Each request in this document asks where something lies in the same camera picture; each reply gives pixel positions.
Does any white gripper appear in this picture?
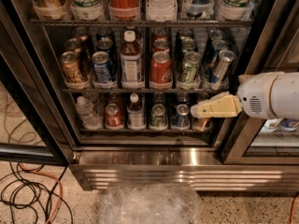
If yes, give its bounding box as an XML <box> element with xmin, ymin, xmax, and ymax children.
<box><xmin>191</xmin><ymin>72</ymin><xmax>283</xmax><ymax>119</ymax></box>

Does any green soda can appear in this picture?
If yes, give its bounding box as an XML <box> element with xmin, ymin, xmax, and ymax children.
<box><xmin>176</xmin><ymin>28</ymin><xmax>194</xmax><ymax>41</ymax></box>
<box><xmin>180</xmin><ymin>38</ymin><xmax>198</xmax><ymax>54</ymax></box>
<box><xmin>178</xmin><ymin>51</ymin><xmax>201</xmax><ymax>83</ymax></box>
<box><xmin>150</xmin><ymin>104</ymin><xmax>166</xmax><ymax>128</ymax></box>

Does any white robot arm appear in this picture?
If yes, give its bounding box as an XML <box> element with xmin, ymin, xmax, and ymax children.
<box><xmin>191</xmin><ymin>72</ymin><xmax>299</xmax><ymax>120</ymax></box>

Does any front silver blue can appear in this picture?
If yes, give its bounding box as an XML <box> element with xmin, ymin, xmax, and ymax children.
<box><xmin>210</xmin><ymin>49</ymin><xmax>235</xmax><ymax>84</ymax></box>

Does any silver blue can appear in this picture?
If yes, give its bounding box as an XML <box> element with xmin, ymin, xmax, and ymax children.
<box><xmin>210</xmin><ymin>49</ymin><xmax>235</xmax><ymax>84</ymax></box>
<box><xmin>205</xmin><ymin>40</ymin><xmax>228</xmax><ymax>64</ymax></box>
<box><xmin>208</xmin><ymin>29</ymin><xmax>225</xmax><ymax>42</ymax></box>

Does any lower gold soda can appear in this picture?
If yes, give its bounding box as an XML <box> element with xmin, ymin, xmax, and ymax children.
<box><xmin>193</xmin><ymin>119</ymin><xmax>212</xmax><ymax>130</ymax></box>

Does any gold soda can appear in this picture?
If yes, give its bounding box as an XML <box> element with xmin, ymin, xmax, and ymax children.
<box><xmin>73</xmin><ymin>26</ymin><xmax>90</xmax><ymax>42</ymax></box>
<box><xmin>60</xmin><ymin>51</ymin><xmax>83</xmax><ymax>83</ymax></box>
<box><xmin>193</xmin><ymin>119</ymin><xmax>212</xmax><ymax>130</ymax></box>
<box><xmin>64</xmin><ymin>37</ymin><xmax>85</xmax><ymax>55</ymax></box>

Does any rear silver blue can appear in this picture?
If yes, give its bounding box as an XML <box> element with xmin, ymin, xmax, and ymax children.
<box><xmin>208</xmin><ymin>29</ymin><xmax>225</xmax><ymax>42</ymax></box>

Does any lower blue soda can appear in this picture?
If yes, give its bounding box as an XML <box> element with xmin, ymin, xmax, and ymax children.
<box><xmin>172</xmin><ymin>105</ymin><xmax>190</xmax><ymax>130</ymax></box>

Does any blue can right compartment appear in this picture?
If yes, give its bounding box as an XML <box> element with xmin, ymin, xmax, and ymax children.
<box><xmin>279</xmin><ymin>119</ymin><xmax>299</xmax><ymax>132</ymax></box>

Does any front red cola can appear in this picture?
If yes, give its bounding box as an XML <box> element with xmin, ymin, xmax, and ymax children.
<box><xmin>150</xmin><ymin>51</ymin><xmax>171</xmax><ymax>84</ymax></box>

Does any red cola can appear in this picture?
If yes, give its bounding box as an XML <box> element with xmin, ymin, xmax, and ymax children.
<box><xmin>151</xmin><ymin>28</ymin><xmax>169</xmax><ymax>41</ymax></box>
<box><xmin>152</xmin><ymin>39</ymin><xmax>170</xmax><ymax>53</ymax></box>
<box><xmin>150</xmin><ymin>51</ymin><xmax>171</xmax><ymax>84</ymax></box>

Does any rear red cola can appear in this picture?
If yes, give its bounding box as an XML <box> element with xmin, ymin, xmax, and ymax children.
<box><xmin>151</xmin><ymin>28</ymin><xmax>169</xmax><ymax>41</ymax></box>

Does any lower red soda can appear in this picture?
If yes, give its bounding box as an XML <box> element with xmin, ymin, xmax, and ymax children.
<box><xmin>105</xmin><ymin>103</ymin><xmax>123</xmax><ymax>127</ymax></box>

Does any front blue pepsi can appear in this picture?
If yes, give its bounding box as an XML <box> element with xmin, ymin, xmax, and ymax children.
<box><xmin>92</xmin><ymin>51</ymin><xmax>115</xmax><ymax>83</ymax></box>

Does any blue pepsi can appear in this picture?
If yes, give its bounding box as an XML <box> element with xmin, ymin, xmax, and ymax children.
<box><xmin>96</xmin><ymin>27</ymin><xmax>115</xmax><ymax>41</ymax></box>
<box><xmin>92</xmin><ymin>51</ymin><xmax>115</xmax><ymax>83</ymax></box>
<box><xmin>97</xmin><ymin>38</ymin><xmax>115</xmax><ymax>55</ymax></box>

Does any stainless steel display fridge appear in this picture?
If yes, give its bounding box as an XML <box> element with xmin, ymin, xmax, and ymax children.
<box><xmin>0</xmin><ymin>0</ymin><xmax>299</xmax><ymax>192</ymax></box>

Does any rear blue pepsi can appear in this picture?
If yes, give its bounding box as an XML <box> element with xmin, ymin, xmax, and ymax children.
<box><xmin>96</xmin><ymin>27</ymin><xmax>115</xmax><ymax>41</ymax></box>

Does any clear water bottle lower shelf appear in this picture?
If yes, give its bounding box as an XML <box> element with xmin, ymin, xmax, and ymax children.
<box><xmin>75</xmin><ymin>96</ymin><xmax>102</xmax><ymax>130</ymax></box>

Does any rear gold soda can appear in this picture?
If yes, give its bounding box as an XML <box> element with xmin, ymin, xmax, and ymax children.
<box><xmin>73</xmin><ymin>26</ymin><xmax>90</xmax><ymax>42</ymax></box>

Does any front gold soda can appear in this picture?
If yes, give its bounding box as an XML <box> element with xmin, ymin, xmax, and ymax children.
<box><xmin>60</xmin><ymin>51</ymin><xmax>83</xmax><ymax>83</ymax></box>

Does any lower brown tea bottle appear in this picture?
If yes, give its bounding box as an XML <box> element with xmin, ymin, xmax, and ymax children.
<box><xmin>127</xmin><ymin>93</ymin><xmax>145</xmax><ymax>130</ymax></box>

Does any brown iced tea bottle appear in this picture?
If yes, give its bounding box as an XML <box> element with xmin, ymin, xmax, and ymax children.
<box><xmin>121</xmin><ymin>30</ymin><xmax>142</xmax><ymax>82</ymax></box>

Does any top clear water bottle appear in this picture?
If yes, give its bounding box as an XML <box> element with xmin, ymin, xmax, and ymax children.
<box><xmin>146</xmin><ymin>0</ymin><xmax>178</xmax><ymax>22</ymax></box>

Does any top red cola bottle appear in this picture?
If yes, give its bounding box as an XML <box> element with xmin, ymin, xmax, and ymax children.
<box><xmin>110</xmin><ymin>0</ymin><xmax>139</xmax><ymax>21</ymax></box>

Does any crumpled clear plastic wrap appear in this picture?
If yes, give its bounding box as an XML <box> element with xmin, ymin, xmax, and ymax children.
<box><xmin>99</xmin><ymin>184</ymin><xmax>202</xmax><ymax>224</ymax></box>

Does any orange cable right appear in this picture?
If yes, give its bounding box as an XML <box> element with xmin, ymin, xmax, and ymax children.
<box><xmin>289</xmin><ymin>193</ymin><xmax>299</xmax><ymax>224</ymax></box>

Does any orange extension cable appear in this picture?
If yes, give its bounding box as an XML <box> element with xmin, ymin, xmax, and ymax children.
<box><xmin>17</xmin><ymin>161</ymin><xmax>64</xmax><ymax>224</ymax></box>

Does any black floor cable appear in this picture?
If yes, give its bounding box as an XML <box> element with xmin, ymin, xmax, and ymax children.
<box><xmin>0</xmin><ymin>161</ymin><xmax>75</xmax><ymax>224</ymax></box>

